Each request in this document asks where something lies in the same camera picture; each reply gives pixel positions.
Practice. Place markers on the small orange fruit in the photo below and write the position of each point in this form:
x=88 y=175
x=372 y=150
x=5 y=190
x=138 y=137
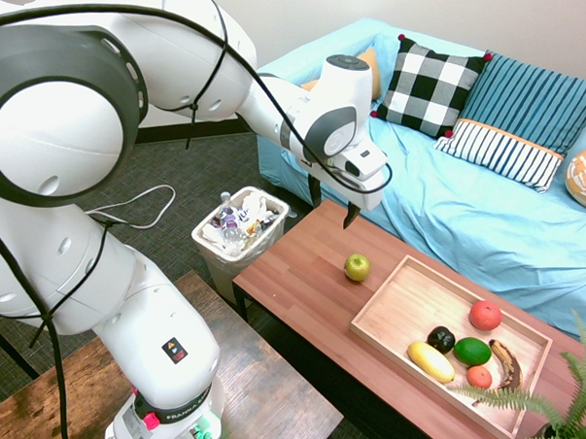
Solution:
x=479 y=377

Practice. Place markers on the black metal stand leg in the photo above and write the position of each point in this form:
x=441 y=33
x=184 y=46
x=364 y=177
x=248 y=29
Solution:
x=5 y=345

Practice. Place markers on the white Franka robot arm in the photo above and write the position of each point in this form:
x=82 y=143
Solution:
x=48 y=136

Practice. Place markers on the yellow oblong fruit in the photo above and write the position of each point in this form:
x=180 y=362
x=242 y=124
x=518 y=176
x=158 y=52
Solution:
x=430 y=362

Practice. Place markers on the sofa with blue cover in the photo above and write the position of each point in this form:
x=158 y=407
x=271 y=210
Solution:
x=444 y=211

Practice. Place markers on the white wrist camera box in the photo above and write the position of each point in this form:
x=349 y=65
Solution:
x=368 y=164

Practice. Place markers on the green lime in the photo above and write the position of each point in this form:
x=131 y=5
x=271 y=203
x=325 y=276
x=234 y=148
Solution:
x=473 y=352

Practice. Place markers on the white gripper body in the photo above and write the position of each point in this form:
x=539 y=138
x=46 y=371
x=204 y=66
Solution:
x=367 y=196

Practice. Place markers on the light wooden tray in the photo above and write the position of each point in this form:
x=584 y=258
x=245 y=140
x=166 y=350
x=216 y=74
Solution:
x=416 y=302

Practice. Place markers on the dark rustic wooden table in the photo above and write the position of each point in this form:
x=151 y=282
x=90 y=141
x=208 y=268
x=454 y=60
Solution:
x=266 y=398

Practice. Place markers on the plain orange pillow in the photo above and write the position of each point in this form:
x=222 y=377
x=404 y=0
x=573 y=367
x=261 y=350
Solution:
x=372 y=67

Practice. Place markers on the white trash bin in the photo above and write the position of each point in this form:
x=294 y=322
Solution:
x=237 y=270

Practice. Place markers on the reddish wooden coffee table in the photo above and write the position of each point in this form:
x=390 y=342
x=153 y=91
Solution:
x=310 y=278

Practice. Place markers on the clear plastic bottle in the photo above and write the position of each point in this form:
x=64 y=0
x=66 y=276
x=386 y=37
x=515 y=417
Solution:
x=233 y=231

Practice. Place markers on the brown spotted banana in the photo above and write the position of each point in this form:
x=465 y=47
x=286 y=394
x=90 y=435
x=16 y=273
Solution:
x=510 y=365

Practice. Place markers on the blue striped pillow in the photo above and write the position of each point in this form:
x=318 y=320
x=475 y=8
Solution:
x=531 y=101

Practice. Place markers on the white navy striped pillow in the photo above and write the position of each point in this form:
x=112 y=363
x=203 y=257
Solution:
x=505 y=153

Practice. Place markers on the green apple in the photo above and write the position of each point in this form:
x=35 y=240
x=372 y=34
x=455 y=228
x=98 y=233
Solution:
x=357 y=267

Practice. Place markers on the black dark fruit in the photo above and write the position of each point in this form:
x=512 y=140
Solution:
x=440 y=339

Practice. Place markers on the white crumpled plastic bag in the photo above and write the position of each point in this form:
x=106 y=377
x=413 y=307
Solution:
x=257 y=205

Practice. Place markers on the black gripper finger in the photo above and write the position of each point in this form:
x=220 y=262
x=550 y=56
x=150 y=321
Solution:
x=351 y=214
x=315 y=191

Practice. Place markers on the black white checkered pillow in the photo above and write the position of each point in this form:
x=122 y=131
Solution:
x=430 y=87

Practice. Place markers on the pink robot base knob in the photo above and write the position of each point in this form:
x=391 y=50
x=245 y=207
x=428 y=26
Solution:
x=152 y=420

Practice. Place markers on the red round fruit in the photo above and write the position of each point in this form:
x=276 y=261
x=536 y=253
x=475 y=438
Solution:
x=485 y=315

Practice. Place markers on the green fern plant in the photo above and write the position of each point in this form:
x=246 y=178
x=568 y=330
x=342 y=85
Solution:
x=571 y=426

